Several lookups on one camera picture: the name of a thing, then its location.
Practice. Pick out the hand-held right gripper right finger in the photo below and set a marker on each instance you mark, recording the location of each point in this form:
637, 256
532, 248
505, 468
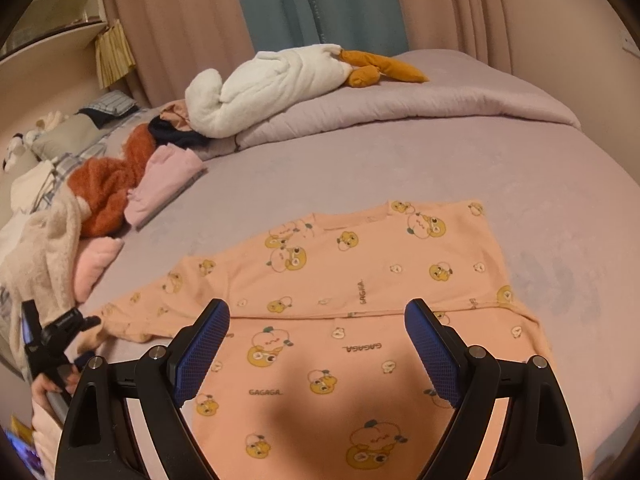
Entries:
435, 355

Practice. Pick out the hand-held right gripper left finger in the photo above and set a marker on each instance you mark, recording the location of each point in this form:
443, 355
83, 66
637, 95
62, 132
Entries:
200, 355

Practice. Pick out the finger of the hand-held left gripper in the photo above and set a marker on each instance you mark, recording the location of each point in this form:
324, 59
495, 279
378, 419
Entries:
70, 324

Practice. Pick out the peach cartoon print shirt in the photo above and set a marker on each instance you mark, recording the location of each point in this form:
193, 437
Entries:
340, 330

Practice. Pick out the person's left hand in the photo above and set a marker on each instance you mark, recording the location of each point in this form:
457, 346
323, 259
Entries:
47, 385

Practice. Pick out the pink plush cloth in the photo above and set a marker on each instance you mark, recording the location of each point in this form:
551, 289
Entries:
92, 265

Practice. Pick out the cream fleece blanket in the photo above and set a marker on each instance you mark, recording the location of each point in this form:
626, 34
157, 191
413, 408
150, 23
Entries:
40, 250

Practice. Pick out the colourful printed object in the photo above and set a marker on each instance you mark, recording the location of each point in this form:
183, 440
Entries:
22, 442

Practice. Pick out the orange plush toy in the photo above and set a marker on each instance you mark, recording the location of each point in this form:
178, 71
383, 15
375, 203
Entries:
110, 185

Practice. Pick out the plaid sheet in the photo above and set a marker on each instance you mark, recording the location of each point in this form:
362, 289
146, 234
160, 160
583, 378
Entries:
55, 180

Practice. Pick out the white cloth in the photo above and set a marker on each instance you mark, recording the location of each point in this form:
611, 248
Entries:
27, 185

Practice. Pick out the pink folded garment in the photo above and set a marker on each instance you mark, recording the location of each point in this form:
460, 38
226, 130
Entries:
160, 180

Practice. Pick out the white dog plush toy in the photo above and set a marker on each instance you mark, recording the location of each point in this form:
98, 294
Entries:
12, 152

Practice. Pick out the grey pillow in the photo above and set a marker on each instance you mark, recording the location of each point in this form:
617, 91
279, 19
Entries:
70, 135

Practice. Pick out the small white plush toy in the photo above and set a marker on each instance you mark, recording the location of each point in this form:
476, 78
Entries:
47, 120

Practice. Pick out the navy garment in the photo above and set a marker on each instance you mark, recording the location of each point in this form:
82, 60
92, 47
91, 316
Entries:
175, 135

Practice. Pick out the striped cloth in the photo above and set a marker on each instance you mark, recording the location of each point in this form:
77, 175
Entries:
107, 105

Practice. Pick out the peach cloth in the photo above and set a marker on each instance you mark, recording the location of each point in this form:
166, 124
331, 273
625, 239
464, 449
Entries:
175, 112

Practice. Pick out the lavender duvet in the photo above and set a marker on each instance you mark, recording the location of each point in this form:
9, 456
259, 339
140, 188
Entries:
400, 95

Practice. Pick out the yellow plush toy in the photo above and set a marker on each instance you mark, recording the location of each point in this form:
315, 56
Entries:
260, 90

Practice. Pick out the yellow fringe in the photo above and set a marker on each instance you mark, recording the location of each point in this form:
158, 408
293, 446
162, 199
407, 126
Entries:
115, 52

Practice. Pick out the cream shelf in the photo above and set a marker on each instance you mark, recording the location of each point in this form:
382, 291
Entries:
55, 10

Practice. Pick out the pink curtain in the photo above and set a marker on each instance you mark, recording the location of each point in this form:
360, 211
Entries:
170, 25
475, 5

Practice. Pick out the blue curtain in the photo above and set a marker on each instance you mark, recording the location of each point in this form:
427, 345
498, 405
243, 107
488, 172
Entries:
320, 5

